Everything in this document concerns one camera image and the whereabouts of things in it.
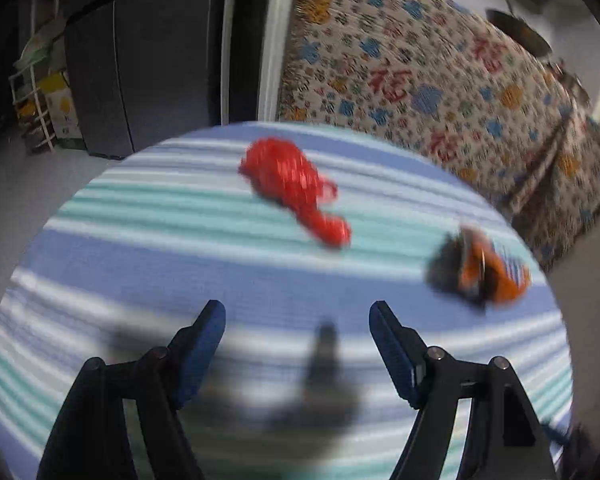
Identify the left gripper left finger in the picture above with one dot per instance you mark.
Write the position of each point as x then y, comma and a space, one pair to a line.
89, 439

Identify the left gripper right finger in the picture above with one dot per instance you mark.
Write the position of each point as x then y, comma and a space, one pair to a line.
505, 439

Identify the red plastic bag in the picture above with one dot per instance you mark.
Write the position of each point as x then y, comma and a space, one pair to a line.
279, 171

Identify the crushed orange soda can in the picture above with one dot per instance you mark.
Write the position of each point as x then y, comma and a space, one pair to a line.
471, 266

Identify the striped blue green tablecloth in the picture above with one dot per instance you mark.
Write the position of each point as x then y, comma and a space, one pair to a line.
297, 388

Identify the yellow cardboard box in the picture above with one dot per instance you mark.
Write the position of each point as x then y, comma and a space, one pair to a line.
59, 102

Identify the metal cooking pot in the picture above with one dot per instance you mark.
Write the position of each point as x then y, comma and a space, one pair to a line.
570, 82

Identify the dark grey refrigerator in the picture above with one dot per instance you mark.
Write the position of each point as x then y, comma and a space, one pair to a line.
142, 71

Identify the patterned Chinese character cloth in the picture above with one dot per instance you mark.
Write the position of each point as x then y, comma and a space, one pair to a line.
437, 80

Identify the black wok pan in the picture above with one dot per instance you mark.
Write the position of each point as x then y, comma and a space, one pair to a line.
518, 29

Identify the white wire rack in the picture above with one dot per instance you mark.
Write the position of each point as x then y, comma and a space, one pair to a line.
29, 103

